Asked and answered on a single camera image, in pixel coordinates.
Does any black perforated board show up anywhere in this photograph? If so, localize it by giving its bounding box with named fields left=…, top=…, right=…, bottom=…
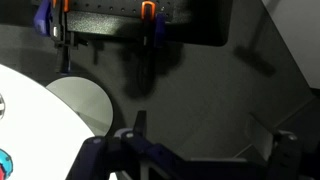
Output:
left=66, top=0, right=233, bottom=46

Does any blue orange clamp right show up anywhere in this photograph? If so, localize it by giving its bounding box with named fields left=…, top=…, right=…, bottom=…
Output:
left=137, top=0, right=165, bottom=89

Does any blue toothed ring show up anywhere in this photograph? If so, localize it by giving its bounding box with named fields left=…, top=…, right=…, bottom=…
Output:
left=0, top=148, right=14, bottom=180

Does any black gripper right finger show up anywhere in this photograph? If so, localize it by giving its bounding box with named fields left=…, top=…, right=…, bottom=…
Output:
left=246, top=113, right=320, bottom=180

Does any white round table disc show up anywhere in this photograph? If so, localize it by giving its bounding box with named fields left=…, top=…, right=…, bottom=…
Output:
left=0, top=65, right=95, bottom=180

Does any blue clamp left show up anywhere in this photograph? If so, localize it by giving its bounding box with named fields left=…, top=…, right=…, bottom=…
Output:
left=32, top=0, right=88, bottom=74

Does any small grey round disc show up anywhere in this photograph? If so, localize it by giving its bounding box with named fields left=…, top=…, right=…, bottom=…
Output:
left=46, top=76, right=114, bottom=136

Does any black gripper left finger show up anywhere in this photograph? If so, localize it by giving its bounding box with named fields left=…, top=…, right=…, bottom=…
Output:
left=65, top=110, right=188, bottom=180

